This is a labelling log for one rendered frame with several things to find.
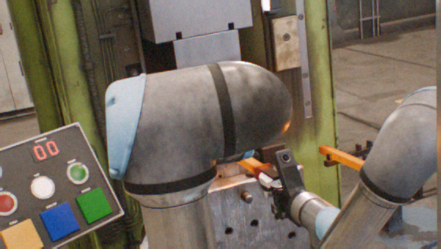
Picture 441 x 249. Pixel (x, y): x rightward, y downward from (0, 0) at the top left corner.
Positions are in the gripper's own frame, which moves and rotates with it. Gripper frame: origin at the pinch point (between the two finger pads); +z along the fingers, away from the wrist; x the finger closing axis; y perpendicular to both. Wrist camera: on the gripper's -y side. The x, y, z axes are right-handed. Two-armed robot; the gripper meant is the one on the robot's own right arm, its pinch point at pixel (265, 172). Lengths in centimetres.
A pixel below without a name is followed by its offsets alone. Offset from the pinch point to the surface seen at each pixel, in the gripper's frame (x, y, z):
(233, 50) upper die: 5.9, -28.5, 26.7
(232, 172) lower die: 0.1, 9.0, 27.6
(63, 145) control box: -48, -15, 19
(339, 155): 33.1, 9.8, 18.7
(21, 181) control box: -59, -11, 11
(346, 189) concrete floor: 123, 101, 166
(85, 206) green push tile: -46.2, -0.2, 10.3
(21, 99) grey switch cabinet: -70, 67, 557
